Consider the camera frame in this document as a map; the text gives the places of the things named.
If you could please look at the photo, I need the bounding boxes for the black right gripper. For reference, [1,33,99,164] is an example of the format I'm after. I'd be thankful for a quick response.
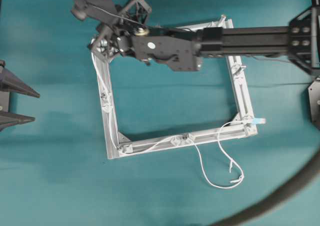
[87,0,152,60]

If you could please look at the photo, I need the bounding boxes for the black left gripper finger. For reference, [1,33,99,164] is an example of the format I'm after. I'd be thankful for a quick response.
[0,60,40,98]
[0,111,35,131]

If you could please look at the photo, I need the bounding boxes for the white ethernet cable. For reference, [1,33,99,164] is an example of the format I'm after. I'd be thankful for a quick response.
[91,53,267,188]

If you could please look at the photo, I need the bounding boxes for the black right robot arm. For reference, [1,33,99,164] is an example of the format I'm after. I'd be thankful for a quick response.
[72,0,320,75]

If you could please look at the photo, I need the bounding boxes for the metal pin top right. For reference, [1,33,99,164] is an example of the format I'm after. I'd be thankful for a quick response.
[218,14,227,27]

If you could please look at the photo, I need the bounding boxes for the metal pin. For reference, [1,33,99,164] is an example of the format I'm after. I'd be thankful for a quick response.
[231,64,247,74]
[218,14,227,27]

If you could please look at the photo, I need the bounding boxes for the metal pin right middle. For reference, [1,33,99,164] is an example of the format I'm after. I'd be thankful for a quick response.
[231,64,247,74]

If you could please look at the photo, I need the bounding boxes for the black right camera housing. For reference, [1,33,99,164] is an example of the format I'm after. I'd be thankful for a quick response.
[71,0,117,24]

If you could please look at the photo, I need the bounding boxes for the square aluminium extrusion frame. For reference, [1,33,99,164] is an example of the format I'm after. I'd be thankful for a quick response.
[91,18,258,160]

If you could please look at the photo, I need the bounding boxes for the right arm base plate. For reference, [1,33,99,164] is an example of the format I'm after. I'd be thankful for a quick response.
[307,76,320,130]

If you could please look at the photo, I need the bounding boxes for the thick black hose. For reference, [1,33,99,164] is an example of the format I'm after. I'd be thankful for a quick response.
[215,150,320,226]

